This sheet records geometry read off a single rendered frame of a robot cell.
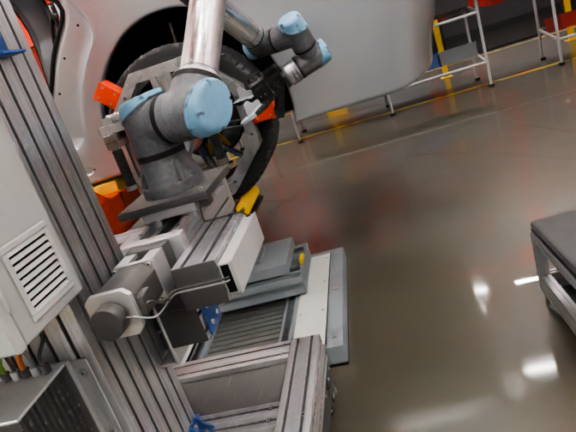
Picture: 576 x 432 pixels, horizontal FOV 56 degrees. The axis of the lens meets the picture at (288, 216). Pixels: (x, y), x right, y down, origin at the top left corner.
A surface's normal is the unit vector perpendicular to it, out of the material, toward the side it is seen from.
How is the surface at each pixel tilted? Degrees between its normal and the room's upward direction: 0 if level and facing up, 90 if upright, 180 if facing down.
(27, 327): 90
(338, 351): 90
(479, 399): 0
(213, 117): 95
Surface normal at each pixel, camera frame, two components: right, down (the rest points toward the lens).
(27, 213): 0.95, -0.25
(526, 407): -0.30, -0.90
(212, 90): 0.83, 0.02
